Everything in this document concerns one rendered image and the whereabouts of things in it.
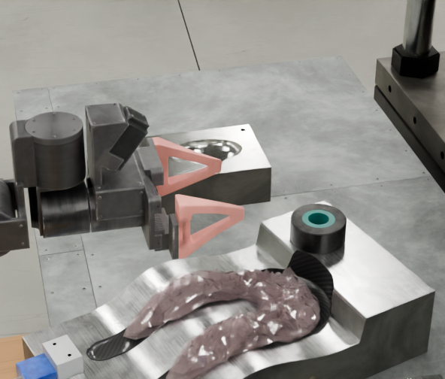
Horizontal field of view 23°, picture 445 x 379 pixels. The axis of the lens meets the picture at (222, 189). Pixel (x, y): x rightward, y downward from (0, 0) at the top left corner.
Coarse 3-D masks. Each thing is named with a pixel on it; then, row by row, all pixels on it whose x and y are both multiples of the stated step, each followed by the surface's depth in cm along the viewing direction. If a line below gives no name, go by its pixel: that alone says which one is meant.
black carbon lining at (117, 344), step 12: (300, 252) 155; (300, 264) 156; (312, 264) 155; (300, 276) 157; (312, 276) 156; (324, 276) 153; (312, 288) 156; (324, 288) 154; (324, 300) 153; (324, 312) 151; (120, 336) 149; (96, 348) 147; (108, 348) 147; (120, 348) 147; (132, 348) 146; (96, 360) 145
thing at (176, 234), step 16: (176, 208) 109; (192, 208) 109; (208, 208) 110; (224, 208) 111; (240, 208) 112; (160, 224) 112; (176, 224) 109; (224, 224) 112; (176, 240) 110; (192, 240) 112; (208, 240) 112; (176, 256) 111
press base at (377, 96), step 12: (384, 96) 236; (384, 108) 236; (396, 120) 230; (408, 132) 224; (408, 144) 225; (420, 144) 219; (420, 156) 219; (432, 168) 214; (444, 180) 209; (444, 192) 209
